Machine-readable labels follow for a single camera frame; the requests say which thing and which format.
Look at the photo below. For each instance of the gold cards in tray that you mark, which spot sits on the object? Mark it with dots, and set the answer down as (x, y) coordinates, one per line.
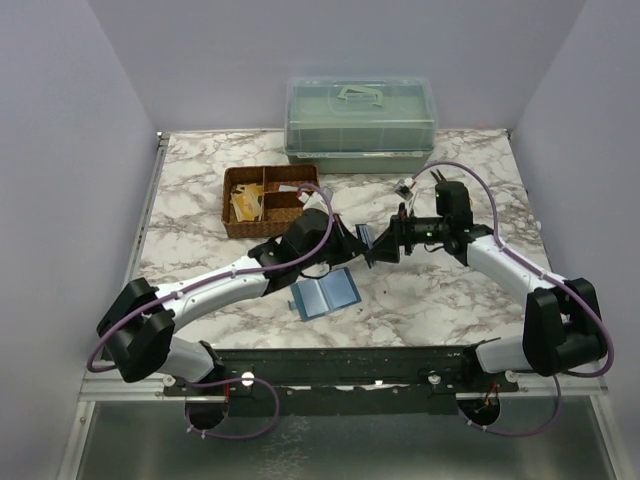
(247, 202)

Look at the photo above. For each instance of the brown wicker divided tray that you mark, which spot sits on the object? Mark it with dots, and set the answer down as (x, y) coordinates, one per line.
(279, 208)

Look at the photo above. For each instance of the yellow handled pliers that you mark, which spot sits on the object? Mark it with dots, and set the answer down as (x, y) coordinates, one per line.
(438, 176)

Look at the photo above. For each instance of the black leather card holder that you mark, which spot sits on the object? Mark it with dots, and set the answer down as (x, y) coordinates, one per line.
(364, 235)

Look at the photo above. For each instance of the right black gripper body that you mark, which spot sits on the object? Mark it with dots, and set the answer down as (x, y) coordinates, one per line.
(422, 230)

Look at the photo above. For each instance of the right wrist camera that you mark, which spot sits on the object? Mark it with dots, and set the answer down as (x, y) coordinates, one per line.
(405, 188)

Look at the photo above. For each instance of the green clear-lid storage box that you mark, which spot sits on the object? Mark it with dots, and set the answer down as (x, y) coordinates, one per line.
(360, 125)

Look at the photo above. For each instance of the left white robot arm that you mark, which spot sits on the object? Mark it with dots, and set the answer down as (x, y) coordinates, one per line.
(139, 330)

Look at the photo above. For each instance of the blue plastic card sleeve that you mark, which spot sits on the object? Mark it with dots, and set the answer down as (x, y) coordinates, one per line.
(313, 298)

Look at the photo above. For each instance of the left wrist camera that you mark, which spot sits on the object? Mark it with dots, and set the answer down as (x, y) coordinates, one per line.
(315, 200)

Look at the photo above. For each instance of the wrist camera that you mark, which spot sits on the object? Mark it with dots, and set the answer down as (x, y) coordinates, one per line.
(315, 200)
(405, 188)

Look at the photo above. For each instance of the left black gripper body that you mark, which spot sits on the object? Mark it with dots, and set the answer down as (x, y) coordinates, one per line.
(333, 253)

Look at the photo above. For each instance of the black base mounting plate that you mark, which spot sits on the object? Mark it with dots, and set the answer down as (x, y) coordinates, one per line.
(348, 381)

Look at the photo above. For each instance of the white card in tray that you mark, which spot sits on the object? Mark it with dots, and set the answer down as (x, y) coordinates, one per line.
(287, 188)

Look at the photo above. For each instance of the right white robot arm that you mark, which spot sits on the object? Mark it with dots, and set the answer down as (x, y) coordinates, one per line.
(559, 331)

